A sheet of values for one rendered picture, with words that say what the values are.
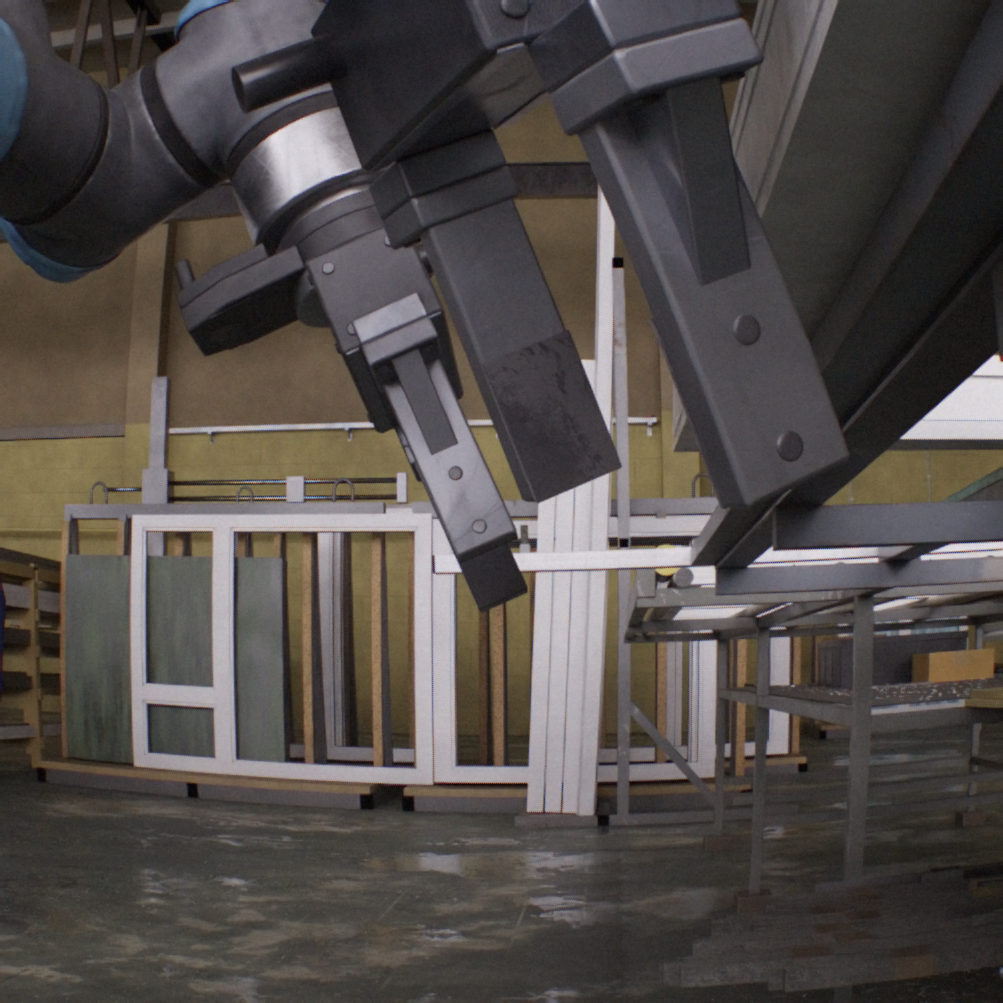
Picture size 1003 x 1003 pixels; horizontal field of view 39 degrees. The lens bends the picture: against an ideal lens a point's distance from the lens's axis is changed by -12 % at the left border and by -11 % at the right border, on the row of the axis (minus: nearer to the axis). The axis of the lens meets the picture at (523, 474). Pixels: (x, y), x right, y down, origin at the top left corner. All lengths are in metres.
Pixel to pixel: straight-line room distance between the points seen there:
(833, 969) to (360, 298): 1.21
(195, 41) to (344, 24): 0.41
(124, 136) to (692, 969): 1.28
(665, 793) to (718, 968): 5.63
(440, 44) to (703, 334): 0.09
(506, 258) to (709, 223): 0.14
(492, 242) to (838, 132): 0.12
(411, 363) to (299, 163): 0.14
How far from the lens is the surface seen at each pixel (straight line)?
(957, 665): 4.01
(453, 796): 7.43
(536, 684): 6.82
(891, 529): 1.21
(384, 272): 0.68
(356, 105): 0.41
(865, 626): 2.38
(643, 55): 0.27
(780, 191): 0.54
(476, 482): 0.64
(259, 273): 0.73
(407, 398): 0.64
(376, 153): 0.40
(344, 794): 7.50
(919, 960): 1.75
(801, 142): 0.48
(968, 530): 1.22
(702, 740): 7.53
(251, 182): 0.75
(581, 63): 0.29
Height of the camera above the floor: 0.70
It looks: 7 degrees up
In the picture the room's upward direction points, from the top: straight up
